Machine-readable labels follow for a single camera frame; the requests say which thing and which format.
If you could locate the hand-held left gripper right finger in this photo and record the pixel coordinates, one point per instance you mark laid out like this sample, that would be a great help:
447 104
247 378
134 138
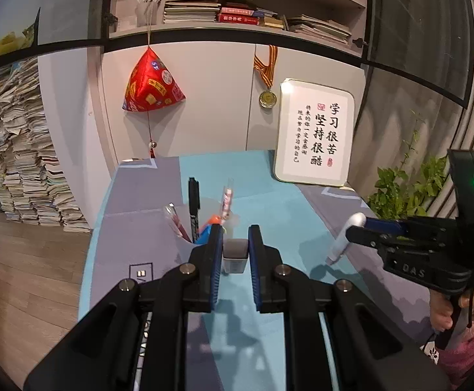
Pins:
255 260

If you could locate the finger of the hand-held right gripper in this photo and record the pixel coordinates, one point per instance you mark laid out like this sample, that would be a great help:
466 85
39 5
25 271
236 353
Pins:
365 236
387 227

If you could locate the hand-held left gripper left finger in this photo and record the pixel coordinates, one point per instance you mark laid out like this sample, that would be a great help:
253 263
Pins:
217 260

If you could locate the white eraser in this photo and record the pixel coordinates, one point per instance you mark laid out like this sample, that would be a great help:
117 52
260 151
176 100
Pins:
235 256

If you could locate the white translucent gel pen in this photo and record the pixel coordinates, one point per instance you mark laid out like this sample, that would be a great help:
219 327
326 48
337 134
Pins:
342 242

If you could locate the blue pen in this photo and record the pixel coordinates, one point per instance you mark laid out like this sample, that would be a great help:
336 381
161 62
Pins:
203 235

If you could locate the orange highlighter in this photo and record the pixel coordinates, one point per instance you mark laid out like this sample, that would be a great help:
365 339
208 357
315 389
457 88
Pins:
215 220

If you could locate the translucent white pen holder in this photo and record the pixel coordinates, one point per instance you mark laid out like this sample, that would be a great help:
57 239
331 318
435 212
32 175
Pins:
206 211

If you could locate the red gel pen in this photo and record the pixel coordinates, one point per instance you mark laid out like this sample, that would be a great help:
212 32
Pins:
178 224

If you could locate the pink patterned pen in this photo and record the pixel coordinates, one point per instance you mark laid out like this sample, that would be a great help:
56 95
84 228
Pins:
226 203

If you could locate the black marker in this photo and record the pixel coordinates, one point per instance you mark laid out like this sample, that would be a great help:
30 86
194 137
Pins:
193 207

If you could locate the person's right hand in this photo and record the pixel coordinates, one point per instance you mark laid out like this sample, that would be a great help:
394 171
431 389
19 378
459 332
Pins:
440 313

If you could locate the green potted plant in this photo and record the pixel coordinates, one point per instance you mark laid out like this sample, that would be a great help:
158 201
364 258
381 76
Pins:
399 195

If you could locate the pink patterned clothing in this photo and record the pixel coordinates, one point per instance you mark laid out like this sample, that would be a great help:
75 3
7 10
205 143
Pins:
430 350

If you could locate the framed calligraphy board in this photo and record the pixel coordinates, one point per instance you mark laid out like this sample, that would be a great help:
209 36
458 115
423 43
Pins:
314 134

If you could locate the gold medal with ribbon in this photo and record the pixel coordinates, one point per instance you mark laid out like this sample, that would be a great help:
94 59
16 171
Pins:
267 97

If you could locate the white bookshelf cabinet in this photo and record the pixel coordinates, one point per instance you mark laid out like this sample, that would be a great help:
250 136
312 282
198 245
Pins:
220 89

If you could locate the red hanging zongzi ornament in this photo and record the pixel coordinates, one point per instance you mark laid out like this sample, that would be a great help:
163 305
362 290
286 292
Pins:
151 85

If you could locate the stack of grey booklets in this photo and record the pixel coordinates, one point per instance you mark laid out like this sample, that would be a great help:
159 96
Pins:
318 28

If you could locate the tall stack of books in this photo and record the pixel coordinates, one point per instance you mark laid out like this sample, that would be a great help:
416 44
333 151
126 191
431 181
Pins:
21 163

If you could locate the stack of red books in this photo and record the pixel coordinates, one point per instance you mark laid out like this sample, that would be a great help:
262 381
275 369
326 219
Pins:
241 15

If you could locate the stack of pale notebooks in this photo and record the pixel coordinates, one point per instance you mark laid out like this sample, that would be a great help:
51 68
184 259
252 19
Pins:
190 8

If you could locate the white cup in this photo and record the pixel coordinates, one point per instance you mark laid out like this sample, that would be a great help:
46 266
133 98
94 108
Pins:
147 12

